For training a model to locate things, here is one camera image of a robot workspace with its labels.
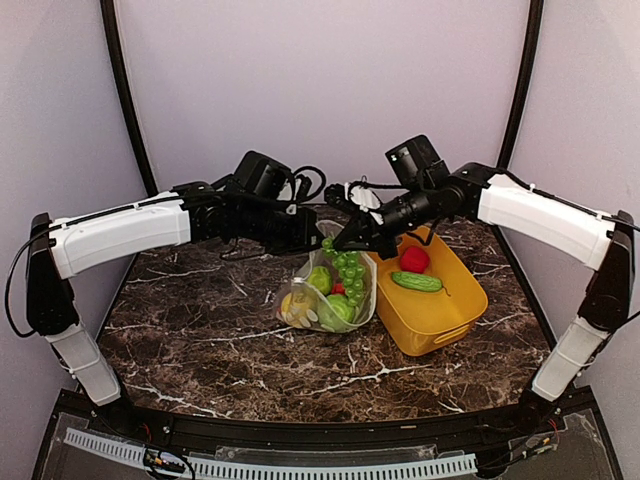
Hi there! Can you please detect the yellow lemon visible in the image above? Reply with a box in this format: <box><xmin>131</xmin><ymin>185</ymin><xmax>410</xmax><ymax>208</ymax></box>
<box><xmin>278</xmin><ymin>293</ymin><xmax>317</xmax><ymax>328</ymax></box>

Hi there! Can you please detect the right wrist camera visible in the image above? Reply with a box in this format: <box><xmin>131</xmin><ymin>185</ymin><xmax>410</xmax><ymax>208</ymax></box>
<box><xmin>324</xmin><ymin>182</ymin><xmax>382</xmax><ymax>214</ymax></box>

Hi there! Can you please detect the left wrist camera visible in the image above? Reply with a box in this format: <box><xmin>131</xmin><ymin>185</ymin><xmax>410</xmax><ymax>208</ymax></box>
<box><xmin>277</xmin><ymin>165</ymin><xmax>327</xmax><ymax>205</ymax></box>

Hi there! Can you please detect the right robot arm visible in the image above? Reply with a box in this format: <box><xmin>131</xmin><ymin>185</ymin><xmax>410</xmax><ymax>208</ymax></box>
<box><xmin>324</xmin><ymin>135</ymin><xmax>638</xmax><ymax>434</ymax></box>

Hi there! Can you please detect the left black frame post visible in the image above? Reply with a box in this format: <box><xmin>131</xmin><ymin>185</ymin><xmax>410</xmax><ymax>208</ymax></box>
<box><xmin>99</xmin><ymin>0</ymin><xmax>159</xmax><ymax>196</ymax></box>

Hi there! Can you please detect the white slotted cable duct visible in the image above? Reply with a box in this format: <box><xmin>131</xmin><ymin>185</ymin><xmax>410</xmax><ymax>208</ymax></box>
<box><xmin>64</xmin><ymin>427</ymin><xmax>477</xmax><ymax>479</ymax></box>

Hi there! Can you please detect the yellow plastic basket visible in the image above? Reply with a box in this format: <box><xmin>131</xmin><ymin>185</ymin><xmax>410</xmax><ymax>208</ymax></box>
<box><xmin>370</xmin><ymin>226</ymin><xmax>488</xmax><ymax>356</ymax></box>

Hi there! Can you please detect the red tomato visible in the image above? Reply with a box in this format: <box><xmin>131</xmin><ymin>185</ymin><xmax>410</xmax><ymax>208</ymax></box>
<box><xmin>331</xmin><ymin>283</ymin><xmax>345</xmax><ymax>295</ymax></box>

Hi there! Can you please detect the black front rail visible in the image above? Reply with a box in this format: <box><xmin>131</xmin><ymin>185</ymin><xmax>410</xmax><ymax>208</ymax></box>
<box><xmin>89</xmin><ymin>399</ymin><xmax>526</xmax><ymax>451</ymax></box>

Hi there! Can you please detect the green bitter cucumber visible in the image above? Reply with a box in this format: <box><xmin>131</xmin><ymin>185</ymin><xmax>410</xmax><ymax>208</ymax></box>
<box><xmin>391</xmin><ymin>271</ymin><xmax>443</xmax><ymax>293</ymax></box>

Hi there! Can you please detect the red apple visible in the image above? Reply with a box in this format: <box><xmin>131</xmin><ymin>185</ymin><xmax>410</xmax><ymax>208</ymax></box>
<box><xmin>399</xmin><ymin>246</ymin><xmax>431</xmax><ymax>274</ymax></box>

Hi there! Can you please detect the green apple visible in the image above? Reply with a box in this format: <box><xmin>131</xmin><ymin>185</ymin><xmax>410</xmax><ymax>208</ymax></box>
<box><xmin>316</xmin><ymin>294</ymin><xmax>355</xmax><ymax>333</ymax></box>

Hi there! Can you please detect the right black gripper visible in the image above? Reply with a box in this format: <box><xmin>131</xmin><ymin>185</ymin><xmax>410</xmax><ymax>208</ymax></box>
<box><xmin>332</xmin><ymin>181</ymin><xmax>437</xmax><ymax>259</ymax></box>

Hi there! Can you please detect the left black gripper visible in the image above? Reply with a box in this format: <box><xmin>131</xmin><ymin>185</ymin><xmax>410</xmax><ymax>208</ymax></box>
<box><xmin>238</xmin><ymin>200</ymin><xmax>328</xmax><ymax>255</ymax></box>

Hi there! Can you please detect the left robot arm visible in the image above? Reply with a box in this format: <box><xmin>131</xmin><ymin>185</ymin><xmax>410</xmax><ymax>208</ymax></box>
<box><xmin>4</xmin><ymin>151</ymin><xmax>323</xmax><ymax>436</ymax></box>

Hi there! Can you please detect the green pear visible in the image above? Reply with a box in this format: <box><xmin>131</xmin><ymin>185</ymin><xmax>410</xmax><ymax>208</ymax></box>
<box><xmin>307</xmin><ymin>266</ymin><xmax>333</xmax><ymax>296</ymax></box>

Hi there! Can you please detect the green grape bunch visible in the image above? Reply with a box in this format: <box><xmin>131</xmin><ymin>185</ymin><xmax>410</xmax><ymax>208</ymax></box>
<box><xmin>322</xmin><ymin>237</ymin><xmax>366</xmax><ymax>306</ymax></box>

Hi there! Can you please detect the polka dot zip bag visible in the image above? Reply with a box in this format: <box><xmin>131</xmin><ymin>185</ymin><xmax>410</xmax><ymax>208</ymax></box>
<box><xmin>272</xmin><ymin>220</ymin><xmax>377</xmax><ymax>334</ymax></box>

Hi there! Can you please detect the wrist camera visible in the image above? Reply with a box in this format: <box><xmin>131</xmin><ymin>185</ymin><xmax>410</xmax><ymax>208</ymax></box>
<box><xmin>277</xmin><ymin>165</ymin><xmax>327</xmax><ymax>205</ymax></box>
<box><xmin>324</xmin><ymin>182</ymin><xmax>382</xmax><ymax>214</ymax></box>

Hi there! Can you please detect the black frame post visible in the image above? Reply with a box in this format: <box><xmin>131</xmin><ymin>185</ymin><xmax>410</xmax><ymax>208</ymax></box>
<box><xmin>496</xmin><ymin>0</ymin><xmax>544</xmax><ymax>169</ymax></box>
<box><xmin>99</xmin><ymin>0</ymin><xmax>159</xmax><ymax>196</ymax></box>

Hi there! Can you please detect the right black frame post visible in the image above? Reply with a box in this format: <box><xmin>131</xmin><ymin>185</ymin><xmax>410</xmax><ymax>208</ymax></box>
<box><xmin>496</xmin><ymin>0</ymin><xmax>544</xmax><ymax>169</ymax></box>

